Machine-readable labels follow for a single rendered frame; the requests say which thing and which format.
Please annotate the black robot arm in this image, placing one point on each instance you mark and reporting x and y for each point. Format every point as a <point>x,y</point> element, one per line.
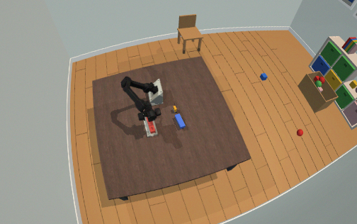
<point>141,105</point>

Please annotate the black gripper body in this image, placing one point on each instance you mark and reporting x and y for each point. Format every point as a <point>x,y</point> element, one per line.
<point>141,117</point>

